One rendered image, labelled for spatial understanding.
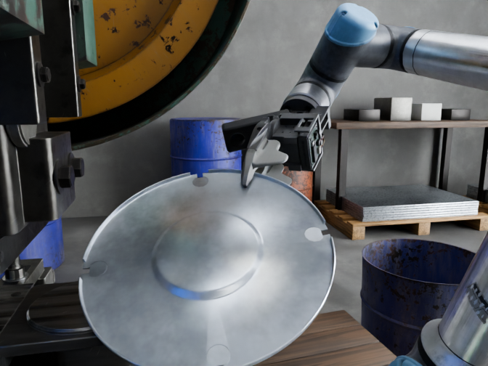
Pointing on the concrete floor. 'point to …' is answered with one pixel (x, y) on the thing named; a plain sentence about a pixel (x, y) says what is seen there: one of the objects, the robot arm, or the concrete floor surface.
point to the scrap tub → (408, 287)
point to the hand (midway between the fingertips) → (244, 183)
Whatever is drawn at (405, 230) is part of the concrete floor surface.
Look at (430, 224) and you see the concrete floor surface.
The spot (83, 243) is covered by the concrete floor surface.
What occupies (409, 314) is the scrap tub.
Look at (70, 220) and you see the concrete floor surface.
